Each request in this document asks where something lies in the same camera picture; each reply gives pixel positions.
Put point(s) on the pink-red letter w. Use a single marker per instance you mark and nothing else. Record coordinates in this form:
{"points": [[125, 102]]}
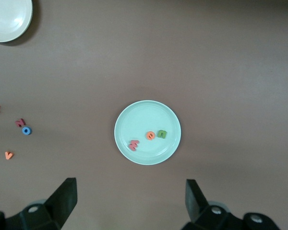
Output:
{"points": [[134, 145]]}

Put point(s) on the dark red letter z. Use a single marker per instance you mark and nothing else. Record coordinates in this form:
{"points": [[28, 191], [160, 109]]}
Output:
{"points": [[20, 123]]}

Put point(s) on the brown table cover sheet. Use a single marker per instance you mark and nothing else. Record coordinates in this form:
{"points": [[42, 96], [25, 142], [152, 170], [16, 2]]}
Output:
{"points": [[206, 72]]}

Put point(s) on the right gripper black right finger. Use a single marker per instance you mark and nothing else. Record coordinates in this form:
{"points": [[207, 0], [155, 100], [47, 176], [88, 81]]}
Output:
{"points": [[201, 213]]}

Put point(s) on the beige plate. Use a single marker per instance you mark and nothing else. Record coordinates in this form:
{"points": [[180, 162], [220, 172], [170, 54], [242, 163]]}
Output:
{"points": [[4, 19]]}

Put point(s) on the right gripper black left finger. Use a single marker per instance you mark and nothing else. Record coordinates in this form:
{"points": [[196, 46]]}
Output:
{"points": [[55, 208]]}

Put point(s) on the blue letter o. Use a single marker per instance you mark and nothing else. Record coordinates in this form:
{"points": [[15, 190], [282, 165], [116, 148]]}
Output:
{"points": [[23, 128]]}

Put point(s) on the green letter u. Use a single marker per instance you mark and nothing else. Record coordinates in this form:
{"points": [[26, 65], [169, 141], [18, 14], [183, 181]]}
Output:
{"points": [[162, 134]]}

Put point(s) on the orange letter e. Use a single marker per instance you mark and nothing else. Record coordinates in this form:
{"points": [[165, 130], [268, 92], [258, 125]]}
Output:
{"points": [[150, 135]]}

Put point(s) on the orange letter v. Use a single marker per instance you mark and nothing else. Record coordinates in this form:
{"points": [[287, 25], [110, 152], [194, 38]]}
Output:
{"points": [[8, 155]]}

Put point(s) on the light green plate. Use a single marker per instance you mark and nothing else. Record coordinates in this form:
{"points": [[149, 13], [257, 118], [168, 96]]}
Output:
{"points": [[146, 115]]}

